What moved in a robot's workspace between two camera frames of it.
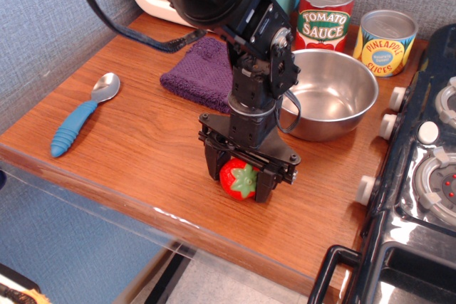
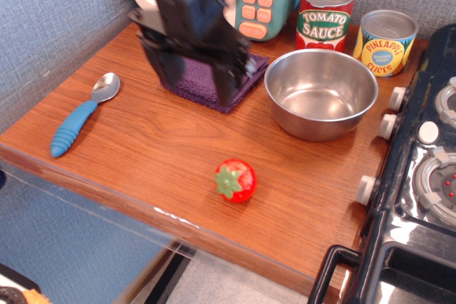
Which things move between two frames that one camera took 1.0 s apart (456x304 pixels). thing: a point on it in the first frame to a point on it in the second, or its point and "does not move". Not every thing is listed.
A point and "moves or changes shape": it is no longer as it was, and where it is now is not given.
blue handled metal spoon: [105, 87] does not move
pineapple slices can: [385, 40] does not move
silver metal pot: [336, 91] does not move
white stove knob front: [365, 189] does not move
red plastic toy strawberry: [239, 179] moves or changes shape
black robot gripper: [253, 133] to [190, 15]
